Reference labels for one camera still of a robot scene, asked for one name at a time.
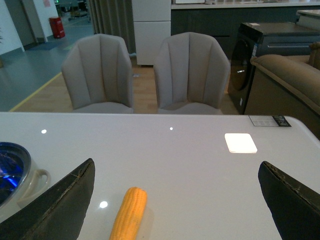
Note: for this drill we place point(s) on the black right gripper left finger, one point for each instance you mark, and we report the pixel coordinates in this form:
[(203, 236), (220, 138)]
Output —
[(58, 213)]

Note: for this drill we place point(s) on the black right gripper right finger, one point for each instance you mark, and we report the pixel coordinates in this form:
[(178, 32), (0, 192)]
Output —
[(295, 208)]

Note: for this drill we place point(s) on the yellow corn cob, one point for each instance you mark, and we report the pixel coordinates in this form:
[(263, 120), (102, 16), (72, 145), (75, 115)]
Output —
[(130, 214)]

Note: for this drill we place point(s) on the white electric cooking pot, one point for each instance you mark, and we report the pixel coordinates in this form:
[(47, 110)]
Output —
[(21, 181)]

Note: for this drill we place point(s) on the table product label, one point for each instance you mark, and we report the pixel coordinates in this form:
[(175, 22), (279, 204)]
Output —
[(269, 121)]

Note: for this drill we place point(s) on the beige sofa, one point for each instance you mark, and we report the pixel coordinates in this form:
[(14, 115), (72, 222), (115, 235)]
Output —
[(293, 89)]

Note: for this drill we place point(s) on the black washing machine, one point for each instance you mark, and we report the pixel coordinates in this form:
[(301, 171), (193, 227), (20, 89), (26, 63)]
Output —
[(259, 47)]

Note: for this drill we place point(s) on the beige chair left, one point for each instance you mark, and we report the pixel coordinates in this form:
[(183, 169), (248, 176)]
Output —
[(98, 75)]

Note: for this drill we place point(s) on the beige chair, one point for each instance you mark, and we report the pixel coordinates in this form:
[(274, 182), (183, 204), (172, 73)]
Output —
[(98, 75), (191, 71)]

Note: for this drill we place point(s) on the beige chair right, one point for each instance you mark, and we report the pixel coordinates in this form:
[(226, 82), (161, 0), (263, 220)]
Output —
[(191, 71)]

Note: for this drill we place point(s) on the red bin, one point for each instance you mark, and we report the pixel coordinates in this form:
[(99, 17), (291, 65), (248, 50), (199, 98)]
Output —
[(57, 28)]

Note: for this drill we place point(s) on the grey kitchen counter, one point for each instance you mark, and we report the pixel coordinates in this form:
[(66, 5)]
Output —
[(222, 19)]

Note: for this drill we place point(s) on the grey curtain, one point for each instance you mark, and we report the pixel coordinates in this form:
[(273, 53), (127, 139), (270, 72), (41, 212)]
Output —
[(113, 17)]

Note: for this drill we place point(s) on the white refrigerator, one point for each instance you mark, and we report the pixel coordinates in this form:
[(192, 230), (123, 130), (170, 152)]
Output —
[(152, 24)]

